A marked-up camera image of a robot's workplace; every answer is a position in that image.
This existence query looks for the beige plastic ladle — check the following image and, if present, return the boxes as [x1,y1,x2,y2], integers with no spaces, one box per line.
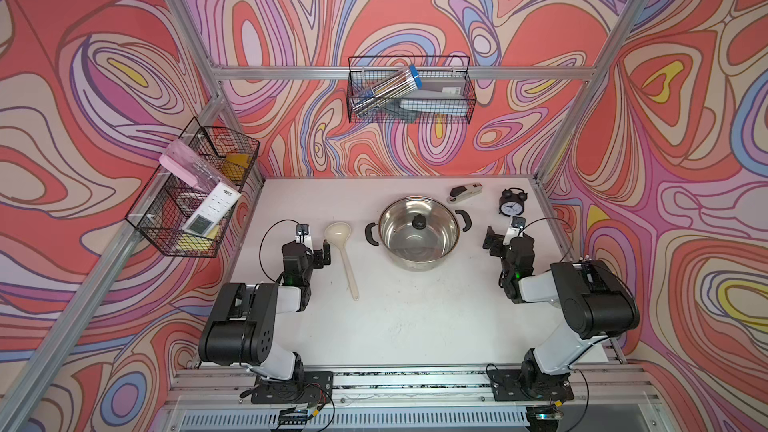
[324,222,360,301]

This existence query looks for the glass pot lid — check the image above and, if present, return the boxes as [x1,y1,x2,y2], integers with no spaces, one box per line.
[379,197,460,264]

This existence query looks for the stainless steel pot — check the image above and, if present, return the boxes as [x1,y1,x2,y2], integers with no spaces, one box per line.
[364,195,473,272]

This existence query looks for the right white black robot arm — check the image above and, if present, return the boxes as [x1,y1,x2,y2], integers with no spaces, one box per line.
[483,228,640,402]

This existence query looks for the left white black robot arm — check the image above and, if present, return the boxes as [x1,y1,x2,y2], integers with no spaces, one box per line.
[198,242,331,404]

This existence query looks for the black alarm clock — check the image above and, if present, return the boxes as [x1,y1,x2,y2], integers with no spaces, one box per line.
[499,187,528,217]

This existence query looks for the beige black stapler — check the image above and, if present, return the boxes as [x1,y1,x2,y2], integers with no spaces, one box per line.
[447,183,483,204]

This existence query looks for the white remote device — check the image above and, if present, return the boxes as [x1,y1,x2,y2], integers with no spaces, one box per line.
[183,182,241,236]

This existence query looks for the yellow sponge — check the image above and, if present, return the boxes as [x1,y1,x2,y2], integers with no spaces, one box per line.
[221,153,251,184]

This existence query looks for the green circuit board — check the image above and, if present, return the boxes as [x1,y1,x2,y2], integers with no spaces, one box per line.
[277,408,320,427]

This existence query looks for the pink plastic case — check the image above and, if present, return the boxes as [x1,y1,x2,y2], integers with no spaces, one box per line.
[159,139,226,193]

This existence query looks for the grey white box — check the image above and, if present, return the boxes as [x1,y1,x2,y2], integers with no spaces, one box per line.
[399,77,468,116]

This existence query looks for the clear tube of pencils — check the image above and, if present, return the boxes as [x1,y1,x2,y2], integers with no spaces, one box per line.
[350,65,422,117]

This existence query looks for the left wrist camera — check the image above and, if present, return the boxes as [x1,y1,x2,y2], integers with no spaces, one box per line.
[295,223,314,251]

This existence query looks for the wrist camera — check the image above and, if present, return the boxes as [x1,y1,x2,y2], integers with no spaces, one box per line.
[503,215,526,245]
[295,223,314,251]

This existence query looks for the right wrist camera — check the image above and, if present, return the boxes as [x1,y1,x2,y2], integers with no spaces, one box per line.
[503,215,526,245]

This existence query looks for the left black wire basket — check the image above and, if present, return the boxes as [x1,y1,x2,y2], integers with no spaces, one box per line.
[125,119,260,258]

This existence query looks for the black wire basket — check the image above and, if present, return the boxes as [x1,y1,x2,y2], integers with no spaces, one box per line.
[125,119,260,258]
[346,53,477,124]

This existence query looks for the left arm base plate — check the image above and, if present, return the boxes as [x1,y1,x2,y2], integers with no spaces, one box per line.
[249,371,334,405]

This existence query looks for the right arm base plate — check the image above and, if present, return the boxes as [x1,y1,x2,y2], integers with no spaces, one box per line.
[485,364,574,403]

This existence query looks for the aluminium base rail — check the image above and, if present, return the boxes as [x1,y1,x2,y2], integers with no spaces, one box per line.
[150,363,677,431]

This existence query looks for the back black wire basket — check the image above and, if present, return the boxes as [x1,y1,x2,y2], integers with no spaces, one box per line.
[346,53,477,124]

